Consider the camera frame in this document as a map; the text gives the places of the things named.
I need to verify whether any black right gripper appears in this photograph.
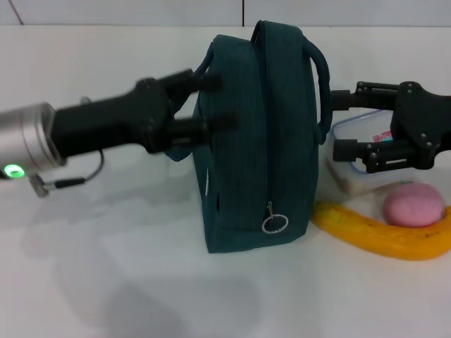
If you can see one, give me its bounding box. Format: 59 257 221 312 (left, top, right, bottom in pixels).
330 80 451 174

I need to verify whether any silver zipper pull ring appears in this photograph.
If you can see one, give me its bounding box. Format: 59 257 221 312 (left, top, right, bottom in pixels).
261 201 290 235

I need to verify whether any pink peach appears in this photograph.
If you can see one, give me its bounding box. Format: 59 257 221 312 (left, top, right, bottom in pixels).
383 182 446 228

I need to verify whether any dark teal insulated lunch bag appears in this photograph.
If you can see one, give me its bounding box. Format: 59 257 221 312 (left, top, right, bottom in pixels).
165 20 333 254

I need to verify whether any left arm cable with plug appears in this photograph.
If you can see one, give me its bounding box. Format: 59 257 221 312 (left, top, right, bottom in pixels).
29 149 105 199

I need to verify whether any clear blue-rimmed food container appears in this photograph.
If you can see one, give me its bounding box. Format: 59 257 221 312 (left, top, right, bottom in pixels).
325 108 403 195

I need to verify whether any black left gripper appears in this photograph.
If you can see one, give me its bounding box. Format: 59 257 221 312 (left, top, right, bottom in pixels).
51 68 237 163

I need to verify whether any yellow banana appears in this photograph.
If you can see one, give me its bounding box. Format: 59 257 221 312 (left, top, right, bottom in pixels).
311 201 451 262

